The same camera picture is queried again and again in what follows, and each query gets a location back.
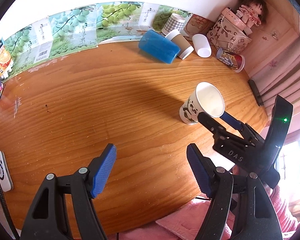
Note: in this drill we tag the pink round box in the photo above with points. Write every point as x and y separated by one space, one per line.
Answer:
233 18

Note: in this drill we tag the colourful printed snack cup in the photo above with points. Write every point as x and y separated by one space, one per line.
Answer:
235 61

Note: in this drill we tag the white panda paper cup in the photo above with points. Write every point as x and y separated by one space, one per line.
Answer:
205 98

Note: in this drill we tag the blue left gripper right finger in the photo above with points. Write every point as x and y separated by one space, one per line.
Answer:
232 121

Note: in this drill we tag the green leaf poster strip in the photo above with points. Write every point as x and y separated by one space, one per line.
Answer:
84 28

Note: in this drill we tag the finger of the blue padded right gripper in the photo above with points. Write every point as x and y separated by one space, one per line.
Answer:
202 168

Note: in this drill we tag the pink curtain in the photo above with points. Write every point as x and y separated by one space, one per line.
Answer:
281 76

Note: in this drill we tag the letter-printed fabric bag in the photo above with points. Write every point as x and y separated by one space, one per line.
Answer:
227 36

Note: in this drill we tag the brown-haired rag doll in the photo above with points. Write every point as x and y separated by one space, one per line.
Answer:
252 12

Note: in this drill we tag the wooden bookshelf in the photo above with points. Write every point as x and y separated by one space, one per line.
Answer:
269 40

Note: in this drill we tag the brown paper coffee cup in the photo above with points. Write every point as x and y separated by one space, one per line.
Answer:
185 48

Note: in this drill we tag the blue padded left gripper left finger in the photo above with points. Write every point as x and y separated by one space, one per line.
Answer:
100 169

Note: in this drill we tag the white device with ring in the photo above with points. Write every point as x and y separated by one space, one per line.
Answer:
5 177

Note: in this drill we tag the blue plastic cup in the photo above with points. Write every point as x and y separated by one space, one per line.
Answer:
159 47

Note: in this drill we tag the grey checkered paper cup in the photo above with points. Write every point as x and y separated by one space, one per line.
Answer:
175 21

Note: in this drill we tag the orange juice carton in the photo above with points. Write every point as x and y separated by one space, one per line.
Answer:
6 61

